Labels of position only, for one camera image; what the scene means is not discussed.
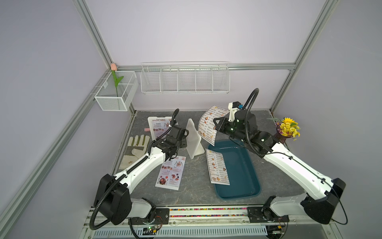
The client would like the white menu holder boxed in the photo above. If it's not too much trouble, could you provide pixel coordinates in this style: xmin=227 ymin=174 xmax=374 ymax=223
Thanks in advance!
xmin=186 ymin=119 xmax=205 ymax=159
xmin=147 ymin=116 xmax=178 ymax=141

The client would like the dim sum menu sheet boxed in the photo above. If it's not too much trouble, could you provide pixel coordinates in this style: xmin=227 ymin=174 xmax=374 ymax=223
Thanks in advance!
xmin=198 ymin=106 xmax=229 ymax=146
xmin=206 ymin=149 xmax=230 ymax=186

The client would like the red special menu sheet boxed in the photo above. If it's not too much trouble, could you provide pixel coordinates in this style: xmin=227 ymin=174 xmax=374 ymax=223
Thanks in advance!
xmin=155 ymin=156 xmax=186 ymax=190

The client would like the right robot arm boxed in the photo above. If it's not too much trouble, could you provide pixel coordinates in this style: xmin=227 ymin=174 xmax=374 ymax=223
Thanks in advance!
xmin=213 ymin=88 xmax=346 ymax=225

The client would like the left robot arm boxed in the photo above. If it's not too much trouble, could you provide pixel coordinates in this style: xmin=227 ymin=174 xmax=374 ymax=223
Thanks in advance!
xmin=89 ymin=109 xmax=189 ymax=231

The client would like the dark purple vase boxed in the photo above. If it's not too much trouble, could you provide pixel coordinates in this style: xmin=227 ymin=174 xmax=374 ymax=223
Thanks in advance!
xmin=274 ymin=132 xmax=289 ymax=144

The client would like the yellow flower bouquet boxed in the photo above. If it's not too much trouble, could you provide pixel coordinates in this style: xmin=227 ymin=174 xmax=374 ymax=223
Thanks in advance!
xmin=269 ymin=118 xmax=300 ymax=140

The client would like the white green work glove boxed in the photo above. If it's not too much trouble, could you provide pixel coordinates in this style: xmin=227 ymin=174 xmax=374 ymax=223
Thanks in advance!
xmin=118 ymin=134 xmax=150 ymax=170

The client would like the teal plastic tray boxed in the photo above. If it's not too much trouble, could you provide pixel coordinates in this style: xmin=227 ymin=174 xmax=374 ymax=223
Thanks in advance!
xmin=208 ymin=140 xmax=261 ymax=201

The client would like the pink artificial tulip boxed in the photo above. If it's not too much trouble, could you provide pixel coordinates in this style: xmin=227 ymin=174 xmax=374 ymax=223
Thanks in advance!
xmin=110 ymin=63 xmax=124 ymax=97

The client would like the white ventilation grille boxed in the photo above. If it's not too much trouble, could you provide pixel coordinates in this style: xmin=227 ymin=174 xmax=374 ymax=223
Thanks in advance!
xmin=93 ymin=225 xmax=268 ymax=239

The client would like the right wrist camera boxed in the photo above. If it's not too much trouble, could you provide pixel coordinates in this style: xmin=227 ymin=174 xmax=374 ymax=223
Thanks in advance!
xmin=228 ymin=102 xmax=243 ymax=122

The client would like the white wire wall shelf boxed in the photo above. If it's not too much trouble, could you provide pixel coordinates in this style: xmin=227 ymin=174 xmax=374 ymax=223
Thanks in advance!
xmin=140 ymin=61 xmax=230 ymax=94

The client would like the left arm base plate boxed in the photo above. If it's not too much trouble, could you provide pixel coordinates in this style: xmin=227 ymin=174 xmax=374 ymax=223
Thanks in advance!
xmin=131 ymin=208 xmax=170 ymax=226

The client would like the white mesh wall basket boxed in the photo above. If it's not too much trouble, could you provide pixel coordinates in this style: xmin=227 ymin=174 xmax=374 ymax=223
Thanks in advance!
xmin=95 ymin=71 xmax=139 ymax=112

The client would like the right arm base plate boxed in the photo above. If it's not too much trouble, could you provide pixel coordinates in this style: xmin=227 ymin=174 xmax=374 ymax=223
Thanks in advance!
xmin=247 ymin=206 xmax=289 ymax=223

